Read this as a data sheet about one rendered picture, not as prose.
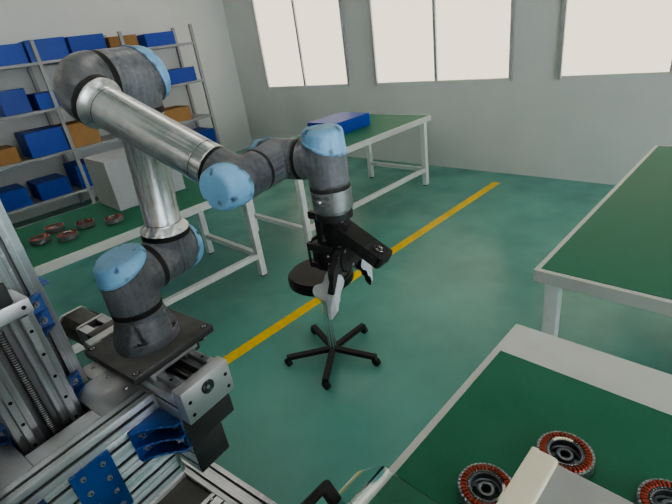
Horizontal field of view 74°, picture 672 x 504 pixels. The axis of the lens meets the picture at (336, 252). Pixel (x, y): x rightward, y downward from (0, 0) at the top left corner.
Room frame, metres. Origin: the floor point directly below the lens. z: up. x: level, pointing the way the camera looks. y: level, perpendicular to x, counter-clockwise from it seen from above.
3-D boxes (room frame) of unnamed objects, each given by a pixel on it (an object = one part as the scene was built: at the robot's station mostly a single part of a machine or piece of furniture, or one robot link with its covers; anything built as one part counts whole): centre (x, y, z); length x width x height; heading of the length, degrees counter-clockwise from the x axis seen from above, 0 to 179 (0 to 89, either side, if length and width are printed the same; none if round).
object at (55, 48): (6.00, 3.06, 1.89); 0.42 x 0.42 x 0.23; 41
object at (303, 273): (2.07, 0.08, 0.28); 0.54 x 0.49 x 0.56; 43
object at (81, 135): (6.03, 3.04, 0.92); 0.40 x 0.36 x 0.28; 43
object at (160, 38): (6.93, 2.05, 1.86); 0.42 x 0.42 x 0.16; 43
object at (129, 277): (0.94, 0.48, 1.20); 0.13 x 0.12 x 0.14; 149
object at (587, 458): (0.65, -0.42, 0.77); 0.11 x 0.11 x 0.04
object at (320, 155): (0.79, 0.00, 1.45); 0.09 x 0.08 x 0.11; 59
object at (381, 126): (4.41, -0.17, 0.37); 1.90 x 0.90 x 0.75; 133
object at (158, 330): (0.94, 0.49, 1.09); 0.15 x 0.15 x 0.10
